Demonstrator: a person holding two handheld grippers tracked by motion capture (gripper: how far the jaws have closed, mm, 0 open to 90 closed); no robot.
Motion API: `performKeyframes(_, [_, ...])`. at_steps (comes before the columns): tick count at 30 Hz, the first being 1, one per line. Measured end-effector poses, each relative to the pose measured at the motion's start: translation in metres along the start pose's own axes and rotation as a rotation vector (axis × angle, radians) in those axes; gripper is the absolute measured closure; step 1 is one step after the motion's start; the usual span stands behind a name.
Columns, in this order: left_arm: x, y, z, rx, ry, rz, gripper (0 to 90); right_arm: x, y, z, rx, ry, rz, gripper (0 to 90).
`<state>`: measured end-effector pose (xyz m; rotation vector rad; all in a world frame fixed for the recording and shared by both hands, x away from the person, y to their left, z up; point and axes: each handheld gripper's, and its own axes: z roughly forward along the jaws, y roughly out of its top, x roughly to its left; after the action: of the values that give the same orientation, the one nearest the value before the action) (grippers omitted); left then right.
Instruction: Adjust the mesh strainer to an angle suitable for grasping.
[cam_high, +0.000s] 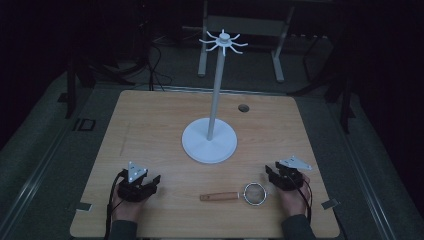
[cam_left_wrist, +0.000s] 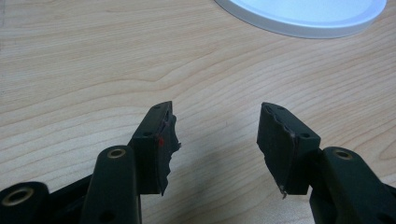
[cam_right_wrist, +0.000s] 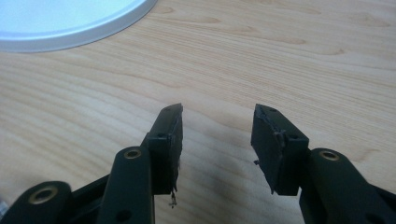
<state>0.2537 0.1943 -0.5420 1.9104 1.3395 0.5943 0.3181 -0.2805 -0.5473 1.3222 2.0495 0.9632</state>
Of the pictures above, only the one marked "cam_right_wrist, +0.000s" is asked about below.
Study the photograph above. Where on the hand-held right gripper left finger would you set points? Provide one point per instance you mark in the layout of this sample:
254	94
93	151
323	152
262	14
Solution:
163	155

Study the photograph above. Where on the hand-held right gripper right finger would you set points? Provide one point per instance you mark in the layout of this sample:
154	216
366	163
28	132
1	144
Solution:
280	155

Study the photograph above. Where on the white round plate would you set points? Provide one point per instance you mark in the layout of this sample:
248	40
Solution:
67	21

